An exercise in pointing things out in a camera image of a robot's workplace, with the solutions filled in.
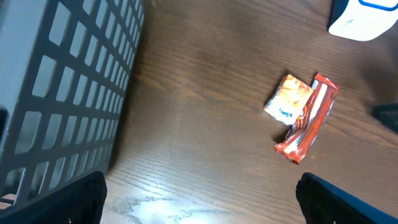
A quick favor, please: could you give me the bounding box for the grey plastic mesh basket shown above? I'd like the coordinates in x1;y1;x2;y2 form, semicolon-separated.
1;0;144;215

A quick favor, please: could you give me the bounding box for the small orange packet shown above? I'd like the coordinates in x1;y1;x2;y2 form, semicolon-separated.
264;74;313;125

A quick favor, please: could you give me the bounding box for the white barcode scanner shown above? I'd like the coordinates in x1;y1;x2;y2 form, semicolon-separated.
328;0;397;42

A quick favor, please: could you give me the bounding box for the red orange snack bar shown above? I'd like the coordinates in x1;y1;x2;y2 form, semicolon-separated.
274;73;339;164

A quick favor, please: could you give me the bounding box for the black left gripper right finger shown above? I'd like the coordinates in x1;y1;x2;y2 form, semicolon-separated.
296;172;397;224

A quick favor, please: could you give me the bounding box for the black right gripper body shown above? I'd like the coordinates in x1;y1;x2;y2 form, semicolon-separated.
372;103;398;133

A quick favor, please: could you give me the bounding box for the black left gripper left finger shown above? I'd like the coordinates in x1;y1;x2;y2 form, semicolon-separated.
1;171;107;224

